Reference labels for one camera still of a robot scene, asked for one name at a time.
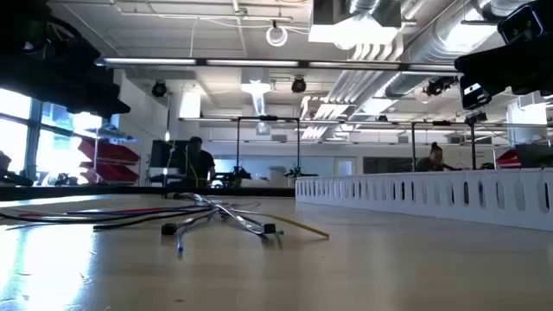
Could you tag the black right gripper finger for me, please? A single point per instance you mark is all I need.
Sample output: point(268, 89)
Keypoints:
point(497, 69)
point(475, 95)

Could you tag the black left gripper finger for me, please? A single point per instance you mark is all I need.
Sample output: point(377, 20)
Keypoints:
point(103, 103)

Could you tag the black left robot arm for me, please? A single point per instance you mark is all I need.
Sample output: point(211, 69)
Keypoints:
point(26, 26)

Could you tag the black spotlight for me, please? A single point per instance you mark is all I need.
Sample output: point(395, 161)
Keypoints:
point(298, 85)
point(159, 89)
point(436, 86)

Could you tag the red bin shelf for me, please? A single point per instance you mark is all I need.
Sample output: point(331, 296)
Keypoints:
point(108, 153)

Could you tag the person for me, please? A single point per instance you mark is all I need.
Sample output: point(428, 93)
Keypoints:
point(432, 162)
point(201, 166)

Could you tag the black monitor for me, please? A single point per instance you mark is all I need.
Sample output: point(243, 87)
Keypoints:
point(166, 155)

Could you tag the ceiling light bar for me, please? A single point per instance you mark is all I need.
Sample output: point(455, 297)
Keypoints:
point(250, 63)

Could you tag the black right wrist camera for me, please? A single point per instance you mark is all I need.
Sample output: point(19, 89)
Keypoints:
point(520, 23)

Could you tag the black station frame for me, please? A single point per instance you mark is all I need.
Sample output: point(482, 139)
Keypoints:
point(473, 147)
point(268, 117)

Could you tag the black aluminium table frame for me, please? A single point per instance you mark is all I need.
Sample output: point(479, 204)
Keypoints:
point(129, 192)

